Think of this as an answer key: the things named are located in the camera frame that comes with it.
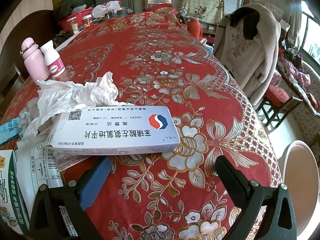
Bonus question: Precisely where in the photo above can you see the small dark wooden stool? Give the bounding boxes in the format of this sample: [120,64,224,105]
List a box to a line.
[257,90,303,128]

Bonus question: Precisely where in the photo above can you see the white plastic bag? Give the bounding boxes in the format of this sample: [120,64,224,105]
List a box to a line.
[92,1,120,18]

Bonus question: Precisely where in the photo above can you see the white plastic bucket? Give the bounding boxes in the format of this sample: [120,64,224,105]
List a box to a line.
[281,140,319,240]

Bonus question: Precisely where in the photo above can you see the white printed sachet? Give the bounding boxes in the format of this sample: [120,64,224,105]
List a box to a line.
[15,137,64,220]

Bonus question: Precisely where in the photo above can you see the floral checked cover cloth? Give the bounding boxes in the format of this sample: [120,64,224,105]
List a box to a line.
[179,0,225,24]

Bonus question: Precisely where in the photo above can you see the floral sofa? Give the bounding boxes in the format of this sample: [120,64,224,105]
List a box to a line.
[277,50,320,155]

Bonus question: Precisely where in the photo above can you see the black plastic bag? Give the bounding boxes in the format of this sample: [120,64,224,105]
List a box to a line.
[53,0,94,22]

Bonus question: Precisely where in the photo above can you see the red floral tablecloth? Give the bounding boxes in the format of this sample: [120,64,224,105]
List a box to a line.
[0,4,283,240]

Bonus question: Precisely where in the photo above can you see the paper leaflet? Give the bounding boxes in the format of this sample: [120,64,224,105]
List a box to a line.
[56,152,88,173]

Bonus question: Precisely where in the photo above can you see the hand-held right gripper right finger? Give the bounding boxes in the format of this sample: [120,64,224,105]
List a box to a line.
[215,156,300,240]

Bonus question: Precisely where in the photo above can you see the white medicine box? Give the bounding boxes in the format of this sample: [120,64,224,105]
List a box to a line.
[44,106,180,156]

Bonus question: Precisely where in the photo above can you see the light blue packet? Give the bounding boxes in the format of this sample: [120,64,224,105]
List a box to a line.
[0,117,23,145]

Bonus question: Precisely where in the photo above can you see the red stool cushion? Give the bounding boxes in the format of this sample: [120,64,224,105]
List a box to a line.
[265,85,292,105]

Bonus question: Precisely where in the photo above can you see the flat gift box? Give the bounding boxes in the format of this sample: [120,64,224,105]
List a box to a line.
[146,0,172,9]

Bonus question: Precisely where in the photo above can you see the white pill bottle pink label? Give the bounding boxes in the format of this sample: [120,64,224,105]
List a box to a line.
[40,40,66,78]

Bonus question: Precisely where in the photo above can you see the red thermos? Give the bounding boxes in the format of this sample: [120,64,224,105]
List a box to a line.
[187,17,203,40]

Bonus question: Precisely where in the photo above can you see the round-backed dark wooden chair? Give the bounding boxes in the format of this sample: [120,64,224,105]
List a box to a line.
[0,10,54,120]

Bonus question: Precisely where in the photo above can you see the pile of pink clothes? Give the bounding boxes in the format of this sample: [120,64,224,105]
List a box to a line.
[279,49,312,88]

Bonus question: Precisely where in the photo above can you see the beige coat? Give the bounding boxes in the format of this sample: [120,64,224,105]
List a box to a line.
[212,3,282,107]

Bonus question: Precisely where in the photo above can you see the large window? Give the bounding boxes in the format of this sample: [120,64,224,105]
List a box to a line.
[300,2,320,63]

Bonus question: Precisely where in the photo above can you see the white tissue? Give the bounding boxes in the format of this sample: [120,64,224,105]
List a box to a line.
[24,72,135,140]

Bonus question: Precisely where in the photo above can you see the green and white carton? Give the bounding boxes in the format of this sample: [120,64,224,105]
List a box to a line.
[0,150,30,235]

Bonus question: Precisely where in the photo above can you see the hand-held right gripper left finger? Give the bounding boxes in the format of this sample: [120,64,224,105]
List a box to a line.
[26,156,113,240]

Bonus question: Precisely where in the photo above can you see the red plastic basin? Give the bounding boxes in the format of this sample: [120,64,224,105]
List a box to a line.
[58,7,97,32]

